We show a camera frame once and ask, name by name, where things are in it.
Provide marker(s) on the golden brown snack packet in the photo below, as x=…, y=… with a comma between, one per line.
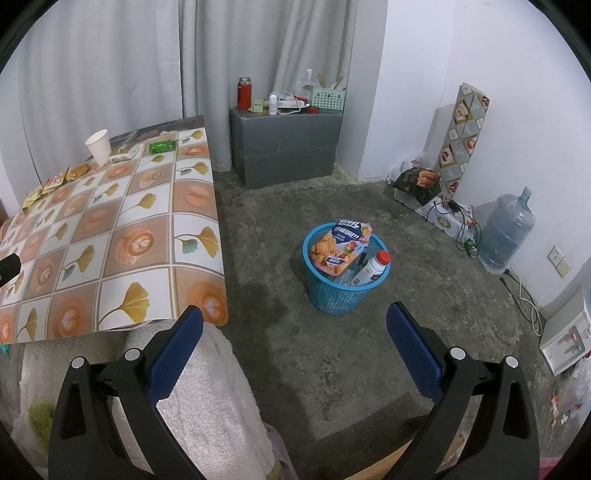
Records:
x=77, y=172

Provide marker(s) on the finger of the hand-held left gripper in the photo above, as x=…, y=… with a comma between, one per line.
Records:
x=8, y=270

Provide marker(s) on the blue plastic basket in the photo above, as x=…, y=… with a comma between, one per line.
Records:
x=341, y=295

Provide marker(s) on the white fluffy towel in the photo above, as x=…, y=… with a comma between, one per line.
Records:
x=207, y=369

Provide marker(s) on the white paper cup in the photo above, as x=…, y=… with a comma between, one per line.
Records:
x=98, y=150

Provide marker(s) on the grey cabinet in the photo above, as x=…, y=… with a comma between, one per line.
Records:
x=281, y=147

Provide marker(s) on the blue orange snack bag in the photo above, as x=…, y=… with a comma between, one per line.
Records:
x=332, y=249

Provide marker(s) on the red thermos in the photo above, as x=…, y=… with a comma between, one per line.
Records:
x=244, y=94

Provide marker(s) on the white plastic bags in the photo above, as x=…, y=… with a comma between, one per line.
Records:
x=418, y=161

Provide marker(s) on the clear water jug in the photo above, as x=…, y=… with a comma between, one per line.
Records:
x=505, y=230

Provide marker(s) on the small green box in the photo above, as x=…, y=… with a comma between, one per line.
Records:
x=257, y=106

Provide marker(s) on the small open carton box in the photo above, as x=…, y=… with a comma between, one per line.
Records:
x=124, y=156

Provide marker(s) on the small green snack packet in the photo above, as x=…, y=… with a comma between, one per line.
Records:
x=162, y=146

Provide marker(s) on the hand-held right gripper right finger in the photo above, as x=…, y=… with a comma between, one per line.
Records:
x=415, y=350

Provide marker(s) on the wall socket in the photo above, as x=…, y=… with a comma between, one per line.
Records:
x=559, y=261

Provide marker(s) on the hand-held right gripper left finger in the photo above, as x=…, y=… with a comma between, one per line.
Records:
x=178, y=350

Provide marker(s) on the white plastic box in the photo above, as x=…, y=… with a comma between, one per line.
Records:
x=438, y=217

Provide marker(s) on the white drawer box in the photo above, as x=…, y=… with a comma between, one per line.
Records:
x=563, y=323

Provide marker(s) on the small white bottle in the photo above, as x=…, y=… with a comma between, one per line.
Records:
x=274, y=105

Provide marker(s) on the grey curtain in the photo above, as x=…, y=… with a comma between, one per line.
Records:
x=115, y=60

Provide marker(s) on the clear plastic bag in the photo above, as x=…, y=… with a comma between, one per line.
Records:
x=575, y=392

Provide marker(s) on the dark snack bag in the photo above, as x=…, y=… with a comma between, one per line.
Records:
x=415, y=182

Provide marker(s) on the green plastic basket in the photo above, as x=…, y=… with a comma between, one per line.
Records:
x=328, y=100

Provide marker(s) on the ginkgo-patterned tablecloth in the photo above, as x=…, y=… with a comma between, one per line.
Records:
x=138, y=207

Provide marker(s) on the white bottle with red cap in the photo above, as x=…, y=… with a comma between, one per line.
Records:
x=371, y=270

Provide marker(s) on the red tape roll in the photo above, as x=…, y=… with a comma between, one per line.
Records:
x=313, y=110

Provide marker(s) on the rolled diamond-patterned sheet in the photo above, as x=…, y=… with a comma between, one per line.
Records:
x=461, y=138

